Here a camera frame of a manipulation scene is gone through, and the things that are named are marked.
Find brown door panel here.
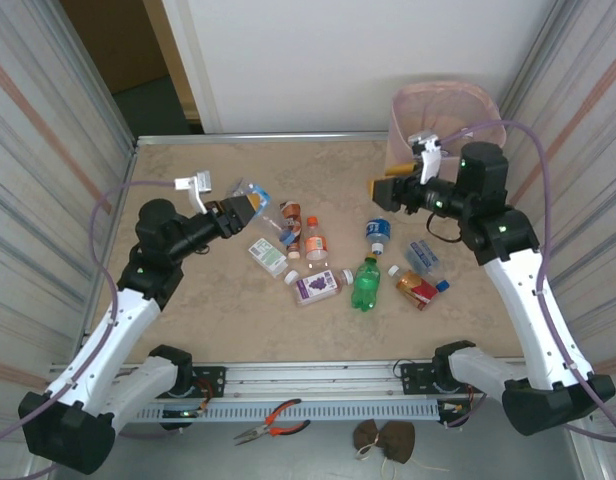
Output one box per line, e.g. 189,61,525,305
60,0,172,96

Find purple grape label bottle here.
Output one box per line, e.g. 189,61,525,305
292,268,355,309

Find orange label orange cap bottle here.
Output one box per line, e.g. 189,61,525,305
303,216,332,264

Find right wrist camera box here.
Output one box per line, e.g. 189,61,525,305
406,128,457,185

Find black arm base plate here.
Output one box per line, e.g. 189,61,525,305
136,366,227,400
398,360,492,396

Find red yellow label bottle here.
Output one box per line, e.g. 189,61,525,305
386,263,441,312

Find long aluminium mounting rail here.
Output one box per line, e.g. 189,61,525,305
41,355,588,402

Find thin black gripper wire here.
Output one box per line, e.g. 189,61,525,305
426,212,464,245

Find white door frame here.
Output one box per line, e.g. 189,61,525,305
160,0,224,135

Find green plastic bottle yellow cap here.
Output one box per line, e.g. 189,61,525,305
350,252,383,314

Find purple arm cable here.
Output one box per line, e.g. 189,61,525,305
437,119,616,444
0,179,179,480

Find pink trash bin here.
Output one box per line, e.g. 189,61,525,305
387,82,508,174

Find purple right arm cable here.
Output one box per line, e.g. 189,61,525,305
437,119,616,444

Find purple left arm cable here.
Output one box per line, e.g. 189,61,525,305
0,179,179,480

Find brown label plastic bottle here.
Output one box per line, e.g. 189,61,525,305
278,200,303,261

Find blue label white cap bottle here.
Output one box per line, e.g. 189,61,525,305
363,197,393,256

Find grey slotted cable duct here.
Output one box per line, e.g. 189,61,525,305
132,401,445,425

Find tan wooden door jamb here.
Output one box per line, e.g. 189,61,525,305
141,0,200,121

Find orange handled pliers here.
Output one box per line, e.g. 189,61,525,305
232,398,312,447

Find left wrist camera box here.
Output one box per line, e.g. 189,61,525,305
173,169,213,215

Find aluminium table edge rail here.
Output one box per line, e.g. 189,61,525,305
135,131,397,147

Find white green label bottle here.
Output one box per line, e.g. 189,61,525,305
246,237,300,286

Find brown cloth pouch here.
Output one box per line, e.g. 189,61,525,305
351,419,417,464

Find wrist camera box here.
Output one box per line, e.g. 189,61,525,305
406,128,457,185
173,169,213,215

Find light blue label bottle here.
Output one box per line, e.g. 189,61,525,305
223,176,298,246

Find aluminium frame post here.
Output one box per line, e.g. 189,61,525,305
496,0,575,114
32,0,139,149

